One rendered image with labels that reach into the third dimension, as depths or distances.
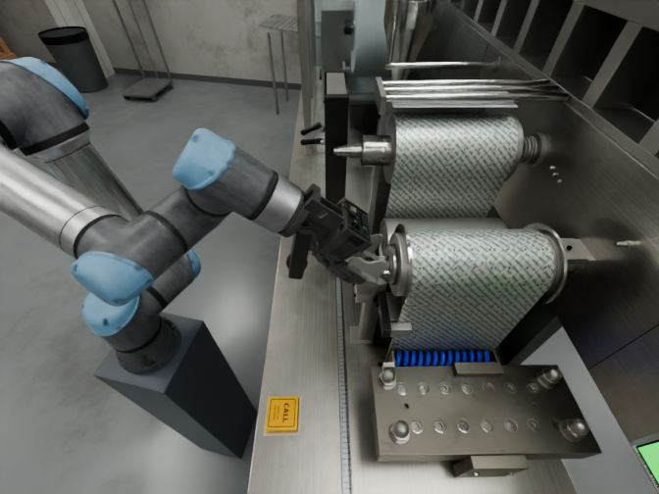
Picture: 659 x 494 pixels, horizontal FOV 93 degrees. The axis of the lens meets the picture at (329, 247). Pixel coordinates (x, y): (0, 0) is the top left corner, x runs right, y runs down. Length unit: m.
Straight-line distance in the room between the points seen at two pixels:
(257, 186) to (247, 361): 1.55
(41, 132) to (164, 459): 1.48
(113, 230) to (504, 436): 0.72
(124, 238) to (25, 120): 0.35
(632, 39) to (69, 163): 0.96
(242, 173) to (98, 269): 0.19
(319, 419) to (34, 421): 1.68
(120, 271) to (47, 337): 2.08
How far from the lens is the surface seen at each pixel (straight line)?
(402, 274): 0.53
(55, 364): 2.36
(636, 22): 0.73
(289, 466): 0.80
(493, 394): 0.77
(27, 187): 0.55
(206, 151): 0.40
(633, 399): 0.69
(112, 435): 2.01
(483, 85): 0.78
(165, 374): 0.94
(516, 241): 0.61
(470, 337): 0.74
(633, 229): 0.65
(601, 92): 0.74
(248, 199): 0.41
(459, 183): 0.72
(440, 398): 0.73
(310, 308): 0.93
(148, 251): 0.44
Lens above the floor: 1.69
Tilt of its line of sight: 47 degrees down
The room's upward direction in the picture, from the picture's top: straight up
